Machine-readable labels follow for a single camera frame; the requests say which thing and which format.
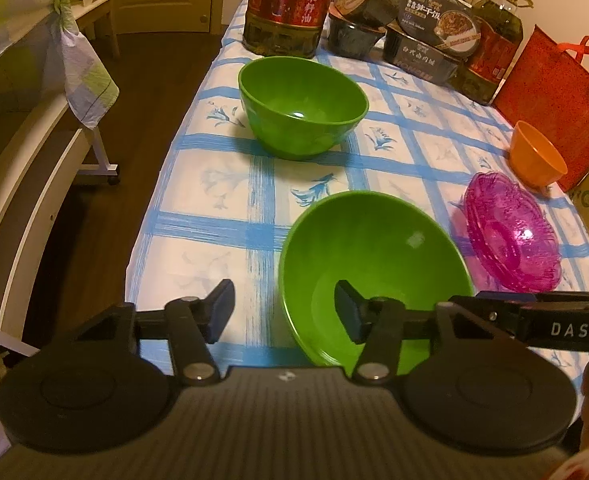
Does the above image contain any oil bottle with handle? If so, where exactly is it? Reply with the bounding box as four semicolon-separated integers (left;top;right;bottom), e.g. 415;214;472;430
449;0;525;106

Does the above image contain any black instant meal box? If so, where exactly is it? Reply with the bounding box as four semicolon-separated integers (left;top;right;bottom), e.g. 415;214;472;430
383;27;462;86

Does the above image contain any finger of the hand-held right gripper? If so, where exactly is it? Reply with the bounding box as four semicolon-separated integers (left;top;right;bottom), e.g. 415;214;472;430
449;294;523;339
477;290;589;307

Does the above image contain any green checked hanging cloth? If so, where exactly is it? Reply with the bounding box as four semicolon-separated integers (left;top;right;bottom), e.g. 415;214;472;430
0;0;120;128

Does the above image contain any stack of instant food boxes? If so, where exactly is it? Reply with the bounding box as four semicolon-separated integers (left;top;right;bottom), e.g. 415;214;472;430
398;0;481;57

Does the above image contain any orange plastic bowl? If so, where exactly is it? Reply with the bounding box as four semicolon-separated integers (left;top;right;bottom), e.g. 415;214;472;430
510;121;568;188

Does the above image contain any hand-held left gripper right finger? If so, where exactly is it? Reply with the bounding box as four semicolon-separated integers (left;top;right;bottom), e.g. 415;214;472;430
334;280;510;383

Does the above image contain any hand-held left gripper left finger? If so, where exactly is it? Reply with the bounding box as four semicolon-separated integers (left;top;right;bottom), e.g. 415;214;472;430
69;279;236;386

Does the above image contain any green plastic bowl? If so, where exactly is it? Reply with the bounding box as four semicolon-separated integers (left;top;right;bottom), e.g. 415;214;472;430
278;191;475;368
238;56;369;161

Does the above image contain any blue checked floral tablecloth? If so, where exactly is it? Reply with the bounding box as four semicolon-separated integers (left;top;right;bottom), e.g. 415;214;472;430
124;0;589;376

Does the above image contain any large pink glass plate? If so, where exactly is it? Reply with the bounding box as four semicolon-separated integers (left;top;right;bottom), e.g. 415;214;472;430
464;171;563;293

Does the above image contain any red label oil bottle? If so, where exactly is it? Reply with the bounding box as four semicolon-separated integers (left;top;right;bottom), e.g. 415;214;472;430
243;0;342;59

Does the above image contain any white curved wooden frame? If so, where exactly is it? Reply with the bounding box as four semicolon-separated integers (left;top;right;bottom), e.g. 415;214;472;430
0;92;95;356

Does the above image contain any red tote bag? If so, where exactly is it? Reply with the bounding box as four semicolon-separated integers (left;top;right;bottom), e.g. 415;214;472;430
494;24;589;192

